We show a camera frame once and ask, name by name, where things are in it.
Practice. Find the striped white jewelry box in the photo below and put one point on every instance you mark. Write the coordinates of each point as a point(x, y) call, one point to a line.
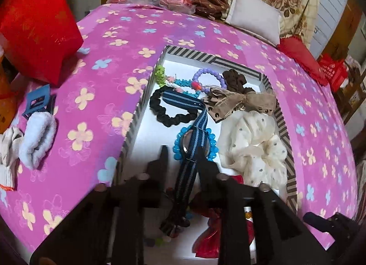
point(182, 185)

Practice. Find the pink floral bed sheet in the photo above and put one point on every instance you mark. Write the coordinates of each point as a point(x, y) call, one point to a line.
point(96, 104)

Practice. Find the red shopping bag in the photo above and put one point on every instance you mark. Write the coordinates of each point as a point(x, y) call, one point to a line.
point(335, 71)

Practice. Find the white pillow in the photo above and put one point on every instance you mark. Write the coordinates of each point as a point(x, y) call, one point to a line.
point(256, 17)

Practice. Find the orange plastic basket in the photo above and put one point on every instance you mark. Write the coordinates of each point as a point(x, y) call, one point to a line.
point(8, 102)

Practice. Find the red cushion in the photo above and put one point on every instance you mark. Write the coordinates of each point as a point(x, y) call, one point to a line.
point(294, 48)

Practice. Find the brown ribbon bow clip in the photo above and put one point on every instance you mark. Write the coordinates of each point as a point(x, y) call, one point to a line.
point(222, 103)

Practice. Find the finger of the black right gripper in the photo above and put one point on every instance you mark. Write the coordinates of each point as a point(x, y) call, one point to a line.
point(341, 228)

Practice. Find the red bow hair clip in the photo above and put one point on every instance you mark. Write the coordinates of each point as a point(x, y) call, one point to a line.
point(207, 245)

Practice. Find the dark brown scrunchie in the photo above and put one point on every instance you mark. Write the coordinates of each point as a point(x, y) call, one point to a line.
point(235, 82)

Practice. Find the cream dotted scrunchie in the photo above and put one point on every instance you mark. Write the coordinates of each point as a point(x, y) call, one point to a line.
point(249, 145)

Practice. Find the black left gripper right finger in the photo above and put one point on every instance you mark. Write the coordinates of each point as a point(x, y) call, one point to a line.
point(280, 236)

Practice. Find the red gift bag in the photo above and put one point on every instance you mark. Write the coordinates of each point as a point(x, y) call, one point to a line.
point(40, 38)

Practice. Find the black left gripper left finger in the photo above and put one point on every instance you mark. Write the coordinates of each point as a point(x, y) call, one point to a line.
point(106, 227)

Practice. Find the black scrunchie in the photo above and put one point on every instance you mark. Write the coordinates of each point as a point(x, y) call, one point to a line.
point(167, 113)

